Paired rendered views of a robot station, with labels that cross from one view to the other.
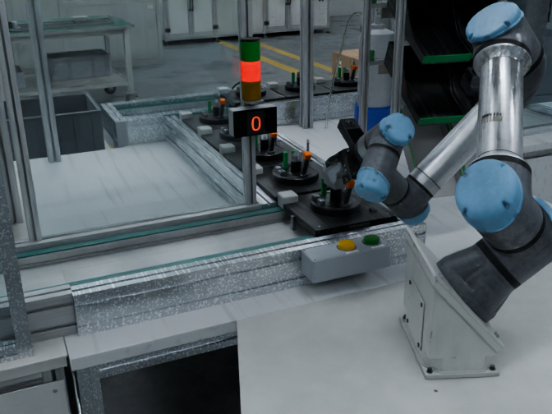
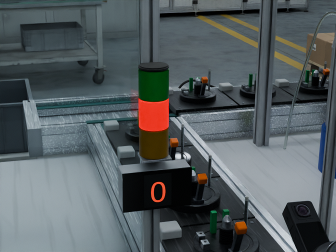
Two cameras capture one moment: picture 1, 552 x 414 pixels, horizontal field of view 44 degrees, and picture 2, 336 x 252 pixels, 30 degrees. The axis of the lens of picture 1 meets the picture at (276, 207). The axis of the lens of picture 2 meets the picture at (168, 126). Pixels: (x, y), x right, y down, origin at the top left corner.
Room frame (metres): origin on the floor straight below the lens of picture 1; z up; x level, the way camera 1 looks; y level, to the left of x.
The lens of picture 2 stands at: (0.77, -0.10, 1.66)
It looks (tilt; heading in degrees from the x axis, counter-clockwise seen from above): 19 degrees down; 8
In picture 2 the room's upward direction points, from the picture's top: straight up
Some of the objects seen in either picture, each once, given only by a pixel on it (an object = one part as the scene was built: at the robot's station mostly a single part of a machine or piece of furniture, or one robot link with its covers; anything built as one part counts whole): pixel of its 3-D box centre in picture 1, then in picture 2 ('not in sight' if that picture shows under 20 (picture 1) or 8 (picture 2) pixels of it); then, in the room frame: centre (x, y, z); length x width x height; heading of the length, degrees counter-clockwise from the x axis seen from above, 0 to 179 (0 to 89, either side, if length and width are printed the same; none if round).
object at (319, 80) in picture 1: (346, 75); (315, 79); (3.24, -0.34, 1.01); 0.24 x 0.24 x 0.13; 23
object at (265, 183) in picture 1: (295, 163); (226, 231); (1.94, -0.06, 1.01); 0.24 x 0.24 x 0.13; 23
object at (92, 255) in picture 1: (228, 243); not in sight; (1.61, 0.12, 0.91); 0.84 x 0.28 x 0.10; 113
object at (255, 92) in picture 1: (250, 89); (153, 140); (1.74, 0.06, 1.28); 0.05 x 0.05 x 0.05
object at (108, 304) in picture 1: (263, 268); not in sight; (1.46, 0.03, 0.91); 0.89 x 0.06 x 0.11; 113
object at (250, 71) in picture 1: (250, 70); (153, 112); (1.74, 0.06, 1.33); 0.05 x 0.05 x 0.05
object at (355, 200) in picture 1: (335, 203); not in sight; (1.71, -0.16, 0.98); 0.14 x 0.14 x 0.02
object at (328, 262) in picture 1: (346, 258); not in sight; (1.48, -0.17, 0.93); 0.21 x 0.07 x 0.06; 113
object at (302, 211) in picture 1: (335, 209); not in sight; (1.71, -0.16, 0.96); 0.24 x 0.24 x 0.02; 23
